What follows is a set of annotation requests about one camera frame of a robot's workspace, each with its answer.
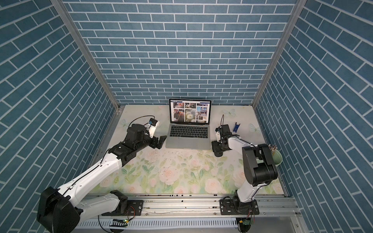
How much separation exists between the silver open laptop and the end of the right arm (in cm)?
9

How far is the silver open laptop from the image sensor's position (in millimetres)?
1009

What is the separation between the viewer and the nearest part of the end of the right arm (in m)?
0.71
